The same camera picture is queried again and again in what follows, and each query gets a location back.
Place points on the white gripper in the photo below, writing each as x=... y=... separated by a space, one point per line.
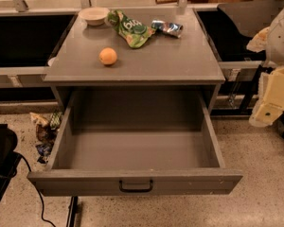
x=281 y=40

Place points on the orange fruit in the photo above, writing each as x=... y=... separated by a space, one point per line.
x=107 y=56

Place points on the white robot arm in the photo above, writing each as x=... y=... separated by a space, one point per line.
x=270 y=104

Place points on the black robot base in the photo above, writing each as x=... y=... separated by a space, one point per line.
x=8 y=158

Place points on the open grey top drawer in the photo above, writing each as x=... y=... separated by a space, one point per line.
x=107 y=136

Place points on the grey drawer cabinet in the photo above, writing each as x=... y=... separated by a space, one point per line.
x=162 y=60

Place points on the black tray table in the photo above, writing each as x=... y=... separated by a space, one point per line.
x=251 y=17

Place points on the crushed blue silver can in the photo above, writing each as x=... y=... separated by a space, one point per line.
x=168 y=28

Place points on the brown wooden stick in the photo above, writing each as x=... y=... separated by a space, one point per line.
x=165 y=1

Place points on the green chip bag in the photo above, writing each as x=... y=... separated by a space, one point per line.
x=132 y=31

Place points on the white paper bowl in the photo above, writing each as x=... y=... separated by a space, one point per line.
x=94 y=16

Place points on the snack wrappers pile on floor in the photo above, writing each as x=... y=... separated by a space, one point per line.
x=46 y=133

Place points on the black drawer handle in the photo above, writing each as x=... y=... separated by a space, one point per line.
x=136 y=187

